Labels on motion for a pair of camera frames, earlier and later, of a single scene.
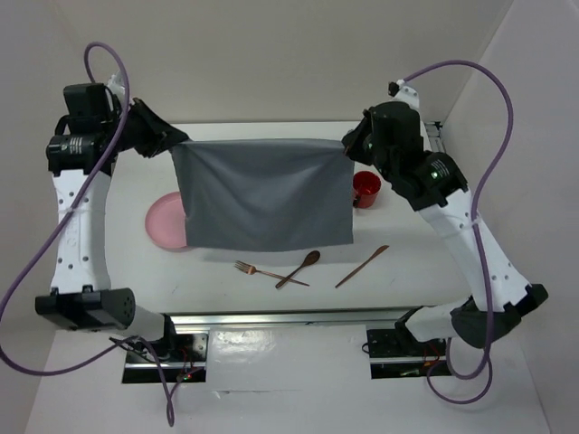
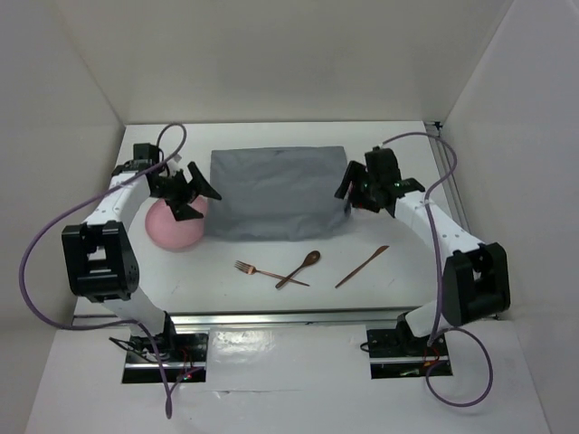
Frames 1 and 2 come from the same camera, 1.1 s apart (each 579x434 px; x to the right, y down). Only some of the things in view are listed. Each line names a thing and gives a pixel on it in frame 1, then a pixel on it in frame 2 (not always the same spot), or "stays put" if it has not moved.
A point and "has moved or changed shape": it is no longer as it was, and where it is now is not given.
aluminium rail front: (289, 319) stays put
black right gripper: (353, 139) → (353, 173)
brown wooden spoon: (310, 259) stays put
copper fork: (251, 269) stays put
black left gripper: (159, 135) → (182, 211)
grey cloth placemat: (266, 193) has moved or changed shape
